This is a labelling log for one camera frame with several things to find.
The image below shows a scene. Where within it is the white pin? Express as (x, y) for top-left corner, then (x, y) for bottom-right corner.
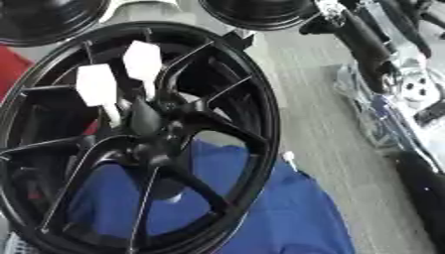
(73, 63), (125, 129)
(279, 150), (301, 174)
(121, 40), (166, 102)

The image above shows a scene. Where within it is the black round wheel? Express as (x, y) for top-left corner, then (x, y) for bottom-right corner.
(196, 0), (322, 32)
(0, 0), (113, 48)

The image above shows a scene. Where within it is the black spoked wheel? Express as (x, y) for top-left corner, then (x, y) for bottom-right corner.
(0, 21), (284, 254)

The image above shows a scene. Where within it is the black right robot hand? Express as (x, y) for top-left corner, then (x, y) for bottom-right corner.
(297, 0), (445, 95)

